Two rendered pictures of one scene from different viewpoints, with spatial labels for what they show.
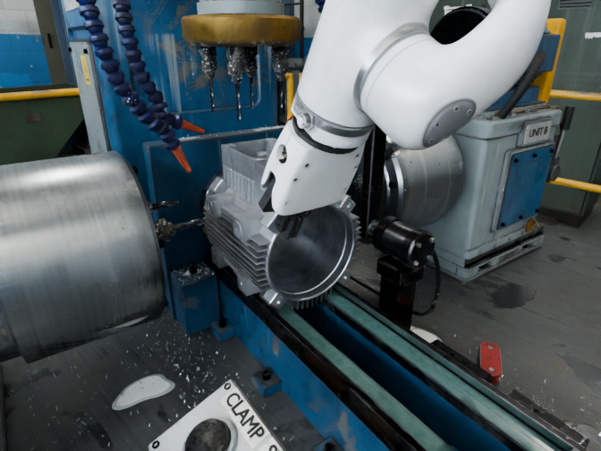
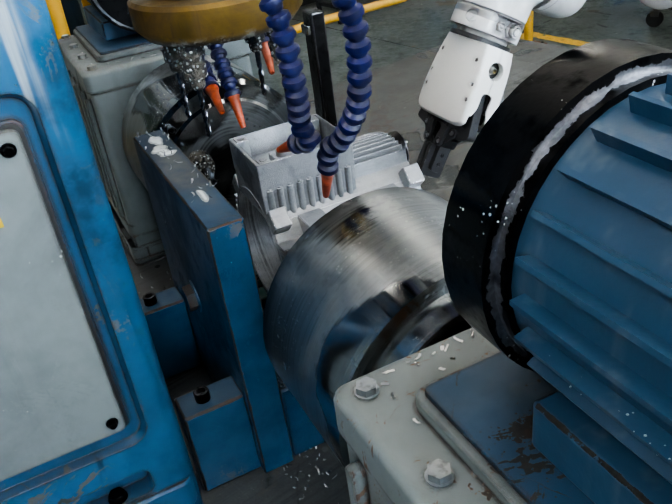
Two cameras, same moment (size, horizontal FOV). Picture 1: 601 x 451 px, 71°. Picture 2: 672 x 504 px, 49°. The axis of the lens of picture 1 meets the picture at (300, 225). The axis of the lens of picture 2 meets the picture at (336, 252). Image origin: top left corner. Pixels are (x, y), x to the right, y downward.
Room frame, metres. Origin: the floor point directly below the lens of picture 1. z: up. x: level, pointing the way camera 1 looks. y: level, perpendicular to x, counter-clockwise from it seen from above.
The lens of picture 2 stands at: (0.46, 0.86, 1.49)
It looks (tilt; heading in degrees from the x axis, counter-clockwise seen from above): 32 degrees down; 282
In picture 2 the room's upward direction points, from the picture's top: 8 degrees counter-clockwise
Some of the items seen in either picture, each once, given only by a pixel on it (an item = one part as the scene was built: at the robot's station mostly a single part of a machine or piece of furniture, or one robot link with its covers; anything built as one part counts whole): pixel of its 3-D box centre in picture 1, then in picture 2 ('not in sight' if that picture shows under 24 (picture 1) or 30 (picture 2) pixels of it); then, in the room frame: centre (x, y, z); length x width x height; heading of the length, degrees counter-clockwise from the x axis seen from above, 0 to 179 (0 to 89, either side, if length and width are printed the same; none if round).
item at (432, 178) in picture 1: (396, 174); (206, 138); (0.87, -0.21, 1.04); 0.41 x 0.25 x 0.25; 125
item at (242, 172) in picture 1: (265, 169); (292, 165); (0.67, 0.06, 1.11); 0.12 x 0.11 x 0.07; 33
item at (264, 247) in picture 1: (279, 230); (331, 221); (0.63, 0.04, 1.02); 0.20 x 0.19 x 0.19; 33
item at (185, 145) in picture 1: (225, 214); (184, 305); (0.81, 0.16, 0.97); 0.30 x 0.11 x 0.34; 125
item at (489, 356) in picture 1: (489, 361); not in sight; (0.55, -0.32, 0.81); 0.09 x 0.03 x 0.02; 159
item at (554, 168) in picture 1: (544, 145); not in sight; (1.02, -0.60, 1.07); 0.08 x 0.07 x 0.20; 35
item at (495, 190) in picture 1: (467, 176); (168, 122); (1.02, -0.42, 0.99); 0.35 x 0.31 x 0.37; 125
